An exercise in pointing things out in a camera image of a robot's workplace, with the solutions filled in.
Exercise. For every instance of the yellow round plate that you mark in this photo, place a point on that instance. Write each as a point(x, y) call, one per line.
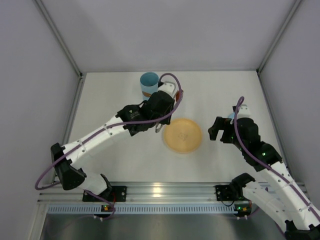
point(183, 135)

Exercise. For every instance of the light blue cylindrical container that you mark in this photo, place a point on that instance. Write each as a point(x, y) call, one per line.
point(149, 83)

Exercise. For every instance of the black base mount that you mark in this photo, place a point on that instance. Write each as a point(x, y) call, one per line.
point(116, 194)
point(225, 193)

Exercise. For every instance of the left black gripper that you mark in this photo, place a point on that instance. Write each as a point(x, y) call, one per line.
point(155, 96)

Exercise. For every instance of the left aluminium frame post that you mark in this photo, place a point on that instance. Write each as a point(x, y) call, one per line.
point(39, 4)

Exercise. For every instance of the aluminium mounting rail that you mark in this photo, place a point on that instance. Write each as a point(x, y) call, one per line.
point(142, 193)

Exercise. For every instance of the light blue lid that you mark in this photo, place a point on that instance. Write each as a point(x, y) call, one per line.
point(231, 117)

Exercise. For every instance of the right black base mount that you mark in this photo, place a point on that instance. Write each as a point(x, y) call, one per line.
point(225, 193)

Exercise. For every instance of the white slotted cable duct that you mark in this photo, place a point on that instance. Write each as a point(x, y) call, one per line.
point(141, 209)

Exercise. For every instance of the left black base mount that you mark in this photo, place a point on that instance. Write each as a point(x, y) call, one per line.
point(116, 194)

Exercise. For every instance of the right aluminium frame post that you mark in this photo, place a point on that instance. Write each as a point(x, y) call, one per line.
point(289, 16)

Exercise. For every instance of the fried cutlet piece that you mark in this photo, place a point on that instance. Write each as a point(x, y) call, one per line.
point(177, 96)

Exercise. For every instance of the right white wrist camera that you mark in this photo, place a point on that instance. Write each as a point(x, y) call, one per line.
point(243, 111)

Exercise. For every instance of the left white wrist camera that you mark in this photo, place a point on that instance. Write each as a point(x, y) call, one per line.
point(169, 88)

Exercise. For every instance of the aluminium frame post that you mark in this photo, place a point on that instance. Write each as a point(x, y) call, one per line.
point(39, 4)
point(289, 16)

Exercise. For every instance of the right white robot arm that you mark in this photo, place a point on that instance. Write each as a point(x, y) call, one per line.
point(290, 208)

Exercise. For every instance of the metal tongs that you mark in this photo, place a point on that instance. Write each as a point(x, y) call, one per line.
point(158, 125)

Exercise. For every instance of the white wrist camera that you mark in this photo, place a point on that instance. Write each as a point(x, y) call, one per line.
point(169, 88)
point(243, 111)

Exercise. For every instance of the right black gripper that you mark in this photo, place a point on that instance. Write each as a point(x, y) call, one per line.
point(225, 131)

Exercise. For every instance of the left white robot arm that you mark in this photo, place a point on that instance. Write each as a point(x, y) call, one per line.
point(71, 158)

